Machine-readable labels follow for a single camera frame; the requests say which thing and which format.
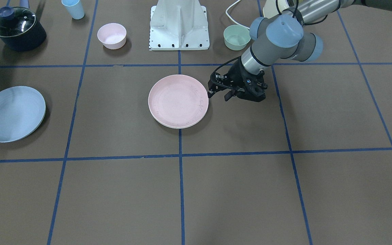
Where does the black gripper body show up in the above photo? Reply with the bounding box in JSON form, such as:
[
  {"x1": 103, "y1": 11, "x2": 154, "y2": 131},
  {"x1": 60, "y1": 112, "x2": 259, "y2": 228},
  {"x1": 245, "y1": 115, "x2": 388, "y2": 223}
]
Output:
[{"x1": 208, "y1": 58, "x2": 268, "y2": 102}]

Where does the pink plate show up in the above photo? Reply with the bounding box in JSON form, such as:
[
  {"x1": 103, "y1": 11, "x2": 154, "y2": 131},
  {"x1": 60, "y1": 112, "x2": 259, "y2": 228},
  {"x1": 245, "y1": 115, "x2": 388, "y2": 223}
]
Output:
[{"x1": 148, "y1": 75, "x2": 209, "y2": 118}]

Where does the blue plate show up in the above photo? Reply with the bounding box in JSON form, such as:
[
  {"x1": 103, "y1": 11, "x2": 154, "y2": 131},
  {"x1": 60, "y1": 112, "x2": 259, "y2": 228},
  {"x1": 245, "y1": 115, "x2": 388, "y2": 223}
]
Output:
[{"x1": 0, "y1": 86, "x2": 46, "y2": 143}]

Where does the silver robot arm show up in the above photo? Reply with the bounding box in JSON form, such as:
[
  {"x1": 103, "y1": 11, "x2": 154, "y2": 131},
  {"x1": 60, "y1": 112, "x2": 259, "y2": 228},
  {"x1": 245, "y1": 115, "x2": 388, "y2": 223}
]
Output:
[{"x1": 208, "y1": 0, "x2": 392, "y2": 102}]

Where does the beige plate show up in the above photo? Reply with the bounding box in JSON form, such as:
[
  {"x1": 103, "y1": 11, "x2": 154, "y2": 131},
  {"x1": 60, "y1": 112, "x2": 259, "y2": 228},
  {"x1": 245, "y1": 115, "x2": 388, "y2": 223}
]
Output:
[{"x1": 152, "y1": 114, "x2": 206, "y2": 129}]

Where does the green bowl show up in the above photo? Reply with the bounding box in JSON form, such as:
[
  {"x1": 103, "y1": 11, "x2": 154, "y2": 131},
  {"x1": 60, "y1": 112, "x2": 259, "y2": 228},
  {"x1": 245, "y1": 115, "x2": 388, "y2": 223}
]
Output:
[{"x1": 223, "y1": 25, "x2": 251, "y2": 51}]

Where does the cream toaster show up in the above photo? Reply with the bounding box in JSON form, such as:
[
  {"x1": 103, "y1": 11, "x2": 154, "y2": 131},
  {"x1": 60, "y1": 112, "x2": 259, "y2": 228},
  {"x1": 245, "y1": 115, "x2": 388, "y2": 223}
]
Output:
[{"x1": 262, "y1": 0, "x2": 296, "y2": 18}]

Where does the pink bowl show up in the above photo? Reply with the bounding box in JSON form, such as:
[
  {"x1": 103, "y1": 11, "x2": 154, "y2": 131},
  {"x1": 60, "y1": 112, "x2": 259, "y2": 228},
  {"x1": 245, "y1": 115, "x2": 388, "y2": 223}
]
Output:
[{"x1": 97, "y1": 23, "x2": 127, "y2": 50}]

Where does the blue cup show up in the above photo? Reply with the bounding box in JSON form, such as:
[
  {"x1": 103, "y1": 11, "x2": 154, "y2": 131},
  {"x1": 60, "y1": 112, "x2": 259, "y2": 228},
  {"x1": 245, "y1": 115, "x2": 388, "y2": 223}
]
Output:
[{"x1": 61, "y1": 0, "x2": 85, "y2": 20}]

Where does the dark blue lidded pot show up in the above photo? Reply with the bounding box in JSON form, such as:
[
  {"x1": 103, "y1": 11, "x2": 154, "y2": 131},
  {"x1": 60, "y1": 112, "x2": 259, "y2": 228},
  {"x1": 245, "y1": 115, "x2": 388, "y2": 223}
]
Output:
[{"x1": 0, "y1": 0, "x2": 47, "y2": 52}]

